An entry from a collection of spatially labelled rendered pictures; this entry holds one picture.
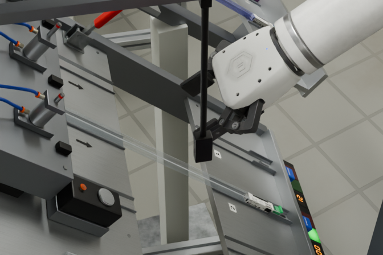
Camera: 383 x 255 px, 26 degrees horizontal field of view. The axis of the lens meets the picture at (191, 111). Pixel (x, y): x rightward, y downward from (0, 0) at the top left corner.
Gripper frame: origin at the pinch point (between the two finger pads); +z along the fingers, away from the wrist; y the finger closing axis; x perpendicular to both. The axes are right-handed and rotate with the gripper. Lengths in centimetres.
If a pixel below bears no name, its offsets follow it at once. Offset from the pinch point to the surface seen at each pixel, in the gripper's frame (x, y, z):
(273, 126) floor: 106, -81, 30
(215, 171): 17.2, -3.5, 8.5
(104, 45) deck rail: -4.0, -19.1, 10.7
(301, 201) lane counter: 42.0, -7.6, 5.7
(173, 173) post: 53, -40, 37
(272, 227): 28.6, 3.5, 6.8
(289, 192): 33.6, -4.6, 4.0
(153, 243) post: 80, -46, 63
